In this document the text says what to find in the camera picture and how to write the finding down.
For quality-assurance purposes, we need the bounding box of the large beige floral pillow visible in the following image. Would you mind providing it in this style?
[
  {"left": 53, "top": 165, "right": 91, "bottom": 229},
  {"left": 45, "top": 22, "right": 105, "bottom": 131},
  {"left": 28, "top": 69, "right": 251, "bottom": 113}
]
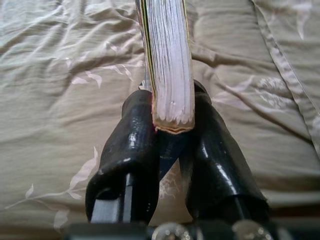
[{"left": 251, "top": 0, "right": 320, "bottom": 151}]

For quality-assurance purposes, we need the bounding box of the bed with beige floral sheet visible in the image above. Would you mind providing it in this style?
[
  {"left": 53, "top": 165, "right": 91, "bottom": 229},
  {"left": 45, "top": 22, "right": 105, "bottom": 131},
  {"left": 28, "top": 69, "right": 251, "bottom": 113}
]
[{"left": 0, "top": 0, "right": 320, "bottom": 233}]

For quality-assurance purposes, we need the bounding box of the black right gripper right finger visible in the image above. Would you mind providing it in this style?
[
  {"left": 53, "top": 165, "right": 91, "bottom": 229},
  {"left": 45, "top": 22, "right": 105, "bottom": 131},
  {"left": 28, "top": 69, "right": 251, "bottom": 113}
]
[{"left": 184, "top": 79, "right": 272, "bottom": 223}]

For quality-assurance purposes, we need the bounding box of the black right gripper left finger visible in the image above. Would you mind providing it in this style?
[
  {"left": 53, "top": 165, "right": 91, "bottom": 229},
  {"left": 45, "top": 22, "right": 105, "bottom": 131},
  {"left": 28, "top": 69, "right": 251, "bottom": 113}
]
[{"left": 84, "top": 89, "right": 161, "bottom": 225}]

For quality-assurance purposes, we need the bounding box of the colourful comic book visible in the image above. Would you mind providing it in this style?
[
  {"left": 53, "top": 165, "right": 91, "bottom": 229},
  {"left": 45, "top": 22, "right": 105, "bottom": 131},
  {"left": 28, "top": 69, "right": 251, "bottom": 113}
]
[{"left": 134, "top": 0, "right": 196, "bottom": 135}]

